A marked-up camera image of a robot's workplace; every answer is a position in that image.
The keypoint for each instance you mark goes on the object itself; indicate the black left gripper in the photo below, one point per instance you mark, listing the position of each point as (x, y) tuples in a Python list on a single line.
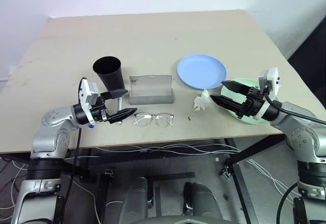
[(98, 110)]

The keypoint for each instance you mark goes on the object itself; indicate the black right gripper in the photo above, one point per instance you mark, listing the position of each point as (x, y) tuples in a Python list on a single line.
[(252, 101)]

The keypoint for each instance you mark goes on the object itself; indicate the white pen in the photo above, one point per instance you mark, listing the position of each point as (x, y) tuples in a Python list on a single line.
[(119, 104)]

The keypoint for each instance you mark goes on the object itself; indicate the grey glasses case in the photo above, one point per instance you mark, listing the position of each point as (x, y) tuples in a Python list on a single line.
[(150, 91)]

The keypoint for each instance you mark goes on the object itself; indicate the clear frame glasses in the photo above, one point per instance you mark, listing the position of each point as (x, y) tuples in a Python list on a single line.
[(154, 117)]

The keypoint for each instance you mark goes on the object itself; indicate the light blue plate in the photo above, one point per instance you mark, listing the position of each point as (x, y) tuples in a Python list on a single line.
[(201, 71)]

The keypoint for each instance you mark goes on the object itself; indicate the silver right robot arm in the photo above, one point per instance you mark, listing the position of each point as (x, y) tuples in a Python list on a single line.
[(300, 132)]

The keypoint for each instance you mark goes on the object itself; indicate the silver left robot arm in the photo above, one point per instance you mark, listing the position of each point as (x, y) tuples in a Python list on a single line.
[(51, 122)]

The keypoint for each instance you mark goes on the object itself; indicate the crumpled white tissue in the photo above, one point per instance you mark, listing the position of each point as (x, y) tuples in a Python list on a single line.
[(202, 100)]

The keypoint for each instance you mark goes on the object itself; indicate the black plastic cup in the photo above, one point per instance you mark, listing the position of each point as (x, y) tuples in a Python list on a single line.
[(109, 73)]

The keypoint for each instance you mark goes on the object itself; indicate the light green plate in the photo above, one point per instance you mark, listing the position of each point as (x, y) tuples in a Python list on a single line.
[(254, 121)]

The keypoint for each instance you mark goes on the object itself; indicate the caster wheel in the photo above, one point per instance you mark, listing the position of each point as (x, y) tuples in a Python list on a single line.
[(226, 171), (109, 174)]

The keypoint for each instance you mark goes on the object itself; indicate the black panel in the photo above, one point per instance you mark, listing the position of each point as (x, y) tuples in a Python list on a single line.
[(313, 56)]

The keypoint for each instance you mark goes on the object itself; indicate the grey rounded shell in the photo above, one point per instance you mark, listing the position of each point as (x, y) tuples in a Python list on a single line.
[(203, 201), (135, 198)]

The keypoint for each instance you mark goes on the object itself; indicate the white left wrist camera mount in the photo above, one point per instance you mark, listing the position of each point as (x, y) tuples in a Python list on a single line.
[(85, 94)]

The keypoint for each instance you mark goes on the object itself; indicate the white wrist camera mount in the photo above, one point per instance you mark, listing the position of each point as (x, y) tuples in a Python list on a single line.
[(272, 77), (85, 94)]

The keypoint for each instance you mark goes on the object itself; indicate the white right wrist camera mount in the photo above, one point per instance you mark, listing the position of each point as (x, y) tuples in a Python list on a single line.
[(272, 77)]

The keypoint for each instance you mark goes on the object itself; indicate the black metal table frame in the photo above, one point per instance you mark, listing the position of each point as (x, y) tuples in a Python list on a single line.
[(242, 183)]

